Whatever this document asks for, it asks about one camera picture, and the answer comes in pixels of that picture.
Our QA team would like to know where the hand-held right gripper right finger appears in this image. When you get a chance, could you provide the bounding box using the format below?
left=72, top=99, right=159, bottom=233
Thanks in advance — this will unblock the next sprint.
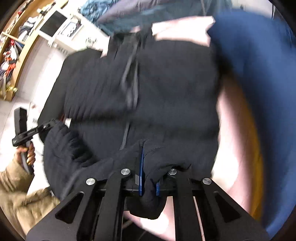
left=156, top=169, right=271, bottom=241

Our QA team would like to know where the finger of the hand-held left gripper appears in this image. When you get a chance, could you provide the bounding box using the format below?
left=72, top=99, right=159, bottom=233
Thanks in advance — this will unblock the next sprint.
left=36, top=120, right=56, bottom=137

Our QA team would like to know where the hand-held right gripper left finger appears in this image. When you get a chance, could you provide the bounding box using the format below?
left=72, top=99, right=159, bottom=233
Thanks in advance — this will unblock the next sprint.
left=26, top=146, right=146, bottom=241

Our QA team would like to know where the black quilted jacket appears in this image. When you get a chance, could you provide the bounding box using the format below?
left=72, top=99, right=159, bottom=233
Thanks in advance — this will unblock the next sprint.
left=38, top=29, right=220, bottom=220

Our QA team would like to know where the person's left forearm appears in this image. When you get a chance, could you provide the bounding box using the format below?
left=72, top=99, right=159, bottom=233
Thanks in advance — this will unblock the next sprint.
left=0, top=159, right=61, bottom=234

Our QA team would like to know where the person's left hand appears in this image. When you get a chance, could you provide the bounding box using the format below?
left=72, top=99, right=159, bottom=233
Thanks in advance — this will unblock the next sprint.
left=14, top=142, right=36, bottom=173

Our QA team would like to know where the wooden shelf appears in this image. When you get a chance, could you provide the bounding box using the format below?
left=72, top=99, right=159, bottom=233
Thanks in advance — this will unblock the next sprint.
left=0, top=0, right=70, bottom=102

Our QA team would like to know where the pink polka-dot blanket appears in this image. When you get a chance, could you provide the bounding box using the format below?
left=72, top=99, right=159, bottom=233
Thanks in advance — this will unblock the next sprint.
left=100, top=16, right=256, bottom=241

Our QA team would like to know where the white cabinet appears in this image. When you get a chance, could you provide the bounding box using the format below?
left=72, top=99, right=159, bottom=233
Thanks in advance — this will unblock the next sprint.
left=37, top=7, right=110, bottom=55

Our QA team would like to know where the gold cloth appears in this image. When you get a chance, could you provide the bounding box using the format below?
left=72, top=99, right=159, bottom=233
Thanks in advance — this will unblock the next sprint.
left=231, top=93, right=265, bottom=219

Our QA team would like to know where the teal cloth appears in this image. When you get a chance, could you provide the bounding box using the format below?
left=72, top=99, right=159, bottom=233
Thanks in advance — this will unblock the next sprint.
left=80, top=0, right=130, bottom=25

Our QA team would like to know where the blue cloth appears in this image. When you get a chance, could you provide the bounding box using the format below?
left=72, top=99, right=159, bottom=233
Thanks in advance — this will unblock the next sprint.
left=207, top=10, right=296, bottom=235

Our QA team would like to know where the grey clothing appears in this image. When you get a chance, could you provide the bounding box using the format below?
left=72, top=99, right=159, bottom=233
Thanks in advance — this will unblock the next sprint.
left=97, top=0, right=232, bottom=36

